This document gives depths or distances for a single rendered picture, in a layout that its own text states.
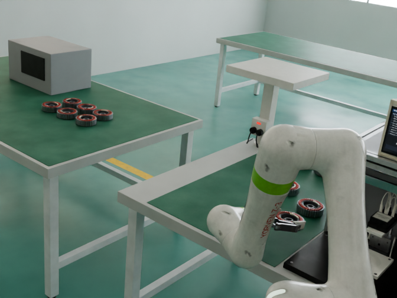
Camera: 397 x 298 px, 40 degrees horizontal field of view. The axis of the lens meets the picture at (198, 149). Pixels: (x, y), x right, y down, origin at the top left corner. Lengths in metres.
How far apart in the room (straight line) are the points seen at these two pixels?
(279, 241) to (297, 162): 0.71
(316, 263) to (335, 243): 0.53
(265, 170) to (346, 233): 0.25
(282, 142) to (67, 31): 5.24
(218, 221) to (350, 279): 0.51
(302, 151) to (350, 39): 7.52
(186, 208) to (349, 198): 0.93
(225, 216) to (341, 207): 0.45
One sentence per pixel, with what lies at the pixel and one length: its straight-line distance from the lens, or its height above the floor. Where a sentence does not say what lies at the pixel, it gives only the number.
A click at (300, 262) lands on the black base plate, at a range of 1.93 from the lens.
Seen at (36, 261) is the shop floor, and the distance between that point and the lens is 3.20.
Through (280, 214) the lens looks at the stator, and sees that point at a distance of 2.05.
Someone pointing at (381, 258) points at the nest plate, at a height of 0.78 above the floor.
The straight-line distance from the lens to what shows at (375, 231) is 2.00.
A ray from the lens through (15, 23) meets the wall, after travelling 6.04.
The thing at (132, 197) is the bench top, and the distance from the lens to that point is 2.25.
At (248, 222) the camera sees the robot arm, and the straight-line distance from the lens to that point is 1.58.
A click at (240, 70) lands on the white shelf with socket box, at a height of 1.20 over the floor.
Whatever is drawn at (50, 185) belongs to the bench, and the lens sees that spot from 2.58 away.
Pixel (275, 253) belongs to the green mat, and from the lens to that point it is 1.98.
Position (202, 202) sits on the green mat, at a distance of 2.25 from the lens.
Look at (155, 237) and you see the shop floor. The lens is 3.41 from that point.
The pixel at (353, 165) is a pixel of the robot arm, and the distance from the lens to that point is 1.43.
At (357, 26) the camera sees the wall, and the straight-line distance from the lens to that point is 8.81.
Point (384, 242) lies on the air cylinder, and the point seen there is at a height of 0.81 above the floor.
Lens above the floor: 1.79
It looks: 22 degrees down
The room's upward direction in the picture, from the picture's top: 6 degrees clockwise
